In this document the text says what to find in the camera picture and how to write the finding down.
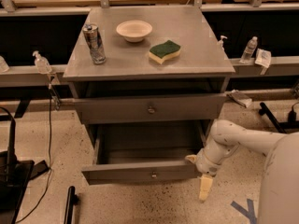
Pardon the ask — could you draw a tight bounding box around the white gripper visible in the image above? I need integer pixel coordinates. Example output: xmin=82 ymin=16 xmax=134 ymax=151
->
xmin=185 ymin=149 xmax=221 ymax=203

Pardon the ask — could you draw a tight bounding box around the grey drawer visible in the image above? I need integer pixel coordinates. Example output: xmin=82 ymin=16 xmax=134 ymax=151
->
xmin=82 ymin=120 xmax=204 ymax=185
xmin=75 ymin=94 xmax=226 ymax=124

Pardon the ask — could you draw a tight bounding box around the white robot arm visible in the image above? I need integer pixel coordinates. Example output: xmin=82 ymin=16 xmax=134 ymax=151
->
xmin=185 ymin=119 xmax=299 ymax=224

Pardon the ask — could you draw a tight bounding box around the grey top drawer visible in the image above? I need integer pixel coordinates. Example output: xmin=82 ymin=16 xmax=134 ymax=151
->
xmin=75 ymin=94 xmax=226 ymax=124

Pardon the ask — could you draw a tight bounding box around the grey drawer cabinet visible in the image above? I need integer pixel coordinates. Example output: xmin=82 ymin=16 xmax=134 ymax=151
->
xmin=64 ymin=6 xmax=234 ymax=139

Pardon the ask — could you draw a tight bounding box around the blue tape cross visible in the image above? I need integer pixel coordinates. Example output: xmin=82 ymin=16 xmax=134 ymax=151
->
xmin=231 ymin=199 xmax=257 ymax=224

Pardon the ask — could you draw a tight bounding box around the folded grey cloth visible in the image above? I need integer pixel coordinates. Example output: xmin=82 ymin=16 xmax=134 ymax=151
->
xmin=228 ymin=90 xmax=252 ymax=108

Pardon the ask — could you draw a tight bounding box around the black stand leg right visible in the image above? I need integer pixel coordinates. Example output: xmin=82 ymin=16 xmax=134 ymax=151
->
xmin=258 ymin=101 xmax=299 ymax=134

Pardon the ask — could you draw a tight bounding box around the green yellow sponge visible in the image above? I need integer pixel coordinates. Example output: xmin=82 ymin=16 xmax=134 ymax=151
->
xmin=149 ymin=40 xmax=180 ymax=64

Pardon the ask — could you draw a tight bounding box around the white paper packet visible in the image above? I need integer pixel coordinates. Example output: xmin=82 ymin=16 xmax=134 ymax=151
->
xmin=255 ymin=49 xmax=272 ymax=75

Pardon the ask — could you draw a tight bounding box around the small pump bottle right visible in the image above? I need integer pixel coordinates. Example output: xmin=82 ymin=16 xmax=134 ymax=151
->
xmin=218 ymin=35 xmax=228 ymax=51

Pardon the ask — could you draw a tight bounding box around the black bar bottom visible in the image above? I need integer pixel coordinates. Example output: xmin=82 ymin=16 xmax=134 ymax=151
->
xmin=64 ymin=186 xmax=78 ymax=224

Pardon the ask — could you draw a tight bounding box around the clear water bottle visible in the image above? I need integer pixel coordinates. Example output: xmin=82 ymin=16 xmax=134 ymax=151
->
xmin=240 ymin=36 xmax=258 ymax=63

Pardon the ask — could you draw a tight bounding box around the white bowl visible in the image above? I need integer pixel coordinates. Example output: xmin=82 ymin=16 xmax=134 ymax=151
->
xmin=116 ymin=21 xmax=152 ymax=43

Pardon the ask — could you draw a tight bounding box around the silver drink can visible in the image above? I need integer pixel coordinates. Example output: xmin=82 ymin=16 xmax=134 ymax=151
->
xmin=82 ymin=23 xmax=106 ymax=64

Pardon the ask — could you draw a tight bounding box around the black stand base left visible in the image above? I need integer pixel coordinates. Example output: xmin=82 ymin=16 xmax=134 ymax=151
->
xmin=0 ymin=107 xmax=50 ymax=224

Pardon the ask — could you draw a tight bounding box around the clear pump bottle left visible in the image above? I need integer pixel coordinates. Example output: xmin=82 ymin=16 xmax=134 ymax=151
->
xmin=33 ymin=50 xmax=52 ymax=75

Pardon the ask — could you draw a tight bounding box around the clear bottle far left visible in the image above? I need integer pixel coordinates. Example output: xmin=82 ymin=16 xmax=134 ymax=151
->
xmin=0 ymin=56 xmax=9 ymax=72

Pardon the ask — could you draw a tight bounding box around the black cable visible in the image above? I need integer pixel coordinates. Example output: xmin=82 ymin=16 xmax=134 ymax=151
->
xmin=14 ymin=83 xmax=54 ymax=224

